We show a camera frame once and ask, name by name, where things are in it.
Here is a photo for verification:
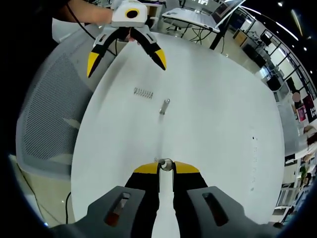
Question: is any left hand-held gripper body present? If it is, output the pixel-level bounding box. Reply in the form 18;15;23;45
110;0;149;29

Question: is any black floor cable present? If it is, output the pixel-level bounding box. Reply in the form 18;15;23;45
64;191;75;224

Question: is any white office desk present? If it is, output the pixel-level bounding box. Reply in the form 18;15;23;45
161;7;221;33

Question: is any open white laptop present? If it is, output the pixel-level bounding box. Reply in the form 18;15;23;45
198;0;246;28

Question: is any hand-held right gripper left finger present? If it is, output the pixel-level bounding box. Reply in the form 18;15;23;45
86;162;161;230

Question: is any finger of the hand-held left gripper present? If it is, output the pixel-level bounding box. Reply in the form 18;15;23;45
86;26;131;79
130;26;167;71

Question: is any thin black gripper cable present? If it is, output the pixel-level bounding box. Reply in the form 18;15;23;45
66;0;97;42

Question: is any small metal spring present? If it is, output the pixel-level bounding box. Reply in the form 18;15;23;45
133;87;155;100

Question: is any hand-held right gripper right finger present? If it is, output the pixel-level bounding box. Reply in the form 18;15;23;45
172;161;246;228

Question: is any person's left forearm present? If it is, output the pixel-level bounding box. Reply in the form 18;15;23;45
53;0;114;26

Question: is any grey mesh office chair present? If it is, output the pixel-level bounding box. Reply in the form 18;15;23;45
15;24;118;179

